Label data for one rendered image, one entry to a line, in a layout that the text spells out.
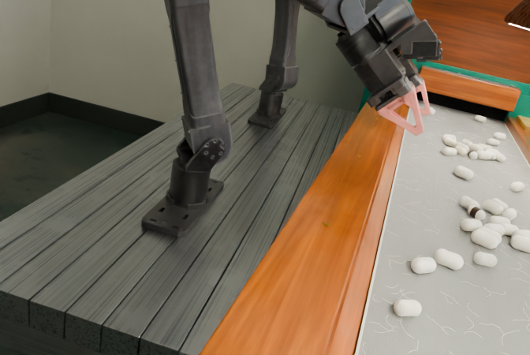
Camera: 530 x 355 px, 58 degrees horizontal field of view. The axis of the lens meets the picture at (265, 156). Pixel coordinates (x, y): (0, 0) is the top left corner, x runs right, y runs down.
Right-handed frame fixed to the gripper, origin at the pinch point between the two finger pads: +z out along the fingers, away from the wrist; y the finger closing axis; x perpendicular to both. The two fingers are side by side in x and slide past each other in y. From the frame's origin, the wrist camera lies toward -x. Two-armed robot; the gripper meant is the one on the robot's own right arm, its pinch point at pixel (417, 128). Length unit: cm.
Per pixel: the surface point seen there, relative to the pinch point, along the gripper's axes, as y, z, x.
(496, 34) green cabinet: 86, 5, -23
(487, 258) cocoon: -18.0, 16.2, -0.4
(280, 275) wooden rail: -39.0, -2.3, 14.0
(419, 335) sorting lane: -37.1, 10.9, 6.0
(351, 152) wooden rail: 6.1, -1.5, 13.4
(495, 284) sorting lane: -21.5, 18.0, -0.1
